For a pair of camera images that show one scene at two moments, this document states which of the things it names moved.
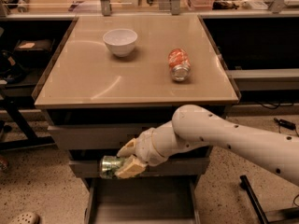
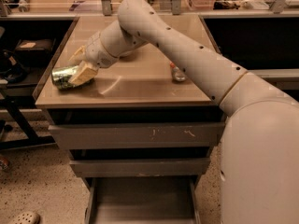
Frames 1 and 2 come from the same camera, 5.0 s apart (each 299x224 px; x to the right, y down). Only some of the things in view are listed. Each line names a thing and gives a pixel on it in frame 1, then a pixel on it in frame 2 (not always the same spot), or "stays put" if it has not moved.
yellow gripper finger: (130, 167) -> (85, 71)
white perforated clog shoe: (25, 217) stays put
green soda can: (108, 165) -> (62, 77)
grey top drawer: (95, 136) stays put
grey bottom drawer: (143, 200) stays put
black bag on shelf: (33, 52) stays put
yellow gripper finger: (128, 149) -> (81, 49)
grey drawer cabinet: (112, 77) stays put
